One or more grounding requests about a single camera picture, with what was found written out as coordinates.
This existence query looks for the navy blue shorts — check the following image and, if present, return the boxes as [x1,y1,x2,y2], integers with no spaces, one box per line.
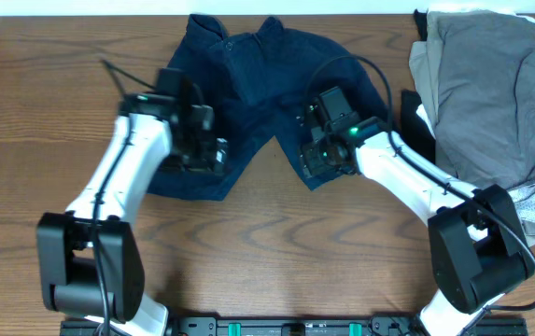
[148,14,387,201]

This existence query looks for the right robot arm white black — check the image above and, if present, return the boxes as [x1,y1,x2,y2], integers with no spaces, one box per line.
[300,112,535,335]

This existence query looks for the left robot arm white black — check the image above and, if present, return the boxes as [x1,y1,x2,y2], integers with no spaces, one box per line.
[36,92,227,335]

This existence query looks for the black white garment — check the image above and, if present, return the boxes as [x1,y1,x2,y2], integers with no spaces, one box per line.
[400,90,436,163]

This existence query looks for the grey garment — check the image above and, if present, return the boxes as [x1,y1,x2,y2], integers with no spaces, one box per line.
[429,11,535,189]

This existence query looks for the black mounting rail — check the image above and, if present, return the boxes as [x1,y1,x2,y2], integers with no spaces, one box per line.
[59,315,528,336]

